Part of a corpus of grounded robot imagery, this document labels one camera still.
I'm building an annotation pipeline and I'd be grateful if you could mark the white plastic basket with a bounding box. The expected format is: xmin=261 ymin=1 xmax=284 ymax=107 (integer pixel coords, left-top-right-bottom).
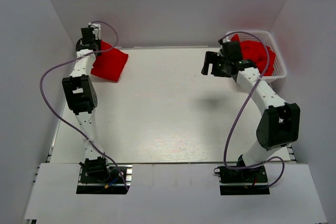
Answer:
xmin=225 ymin=30 xmax=287 ymax=83

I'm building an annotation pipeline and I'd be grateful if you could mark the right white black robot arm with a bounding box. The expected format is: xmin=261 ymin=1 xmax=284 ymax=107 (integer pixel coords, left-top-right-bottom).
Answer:
xmin=201 ymin=51 xmax=300 ymax=182

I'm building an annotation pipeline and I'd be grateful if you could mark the red t shirt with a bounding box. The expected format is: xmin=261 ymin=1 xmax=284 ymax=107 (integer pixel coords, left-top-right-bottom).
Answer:
xmin=231 ymin=34 xmax=276 ymax=76
xmin=90 ymin=48 xmax=129 ymax=82

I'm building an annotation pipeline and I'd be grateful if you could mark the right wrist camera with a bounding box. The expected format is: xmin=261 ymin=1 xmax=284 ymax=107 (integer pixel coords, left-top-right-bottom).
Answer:
xmin=218 ymin=39 xmax=243 ymax=62

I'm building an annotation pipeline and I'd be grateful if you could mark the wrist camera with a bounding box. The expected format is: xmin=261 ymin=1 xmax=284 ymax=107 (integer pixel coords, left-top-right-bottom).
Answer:
xmin=218 ymin=39 xmax=243 ymax=62
xmin=81 ymin=23 xmax=101 ymax=44

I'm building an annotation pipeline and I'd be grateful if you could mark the red t shirt in basket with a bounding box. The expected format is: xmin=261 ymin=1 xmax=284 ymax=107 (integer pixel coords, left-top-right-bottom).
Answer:
xmin=231 ymin=34 xmax=276 ymax=76

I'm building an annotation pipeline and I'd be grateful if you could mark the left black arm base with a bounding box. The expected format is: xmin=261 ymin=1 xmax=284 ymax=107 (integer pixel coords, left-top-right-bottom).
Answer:
xmin=76 ymin=157 xmax=132 ymax=195

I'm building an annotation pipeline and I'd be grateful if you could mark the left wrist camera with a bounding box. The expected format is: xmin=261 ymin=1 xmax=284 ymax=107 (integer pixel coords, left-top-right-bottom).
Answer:
xmin=81 ymin=23 xmax=101 ymax=44

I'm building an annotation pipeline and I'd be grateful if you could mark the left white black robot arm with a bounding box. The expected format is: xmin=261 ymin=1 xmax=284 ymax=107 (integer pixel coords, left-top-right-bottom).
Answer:
xmin=62 ymin=38 xmax=106 ymax=162

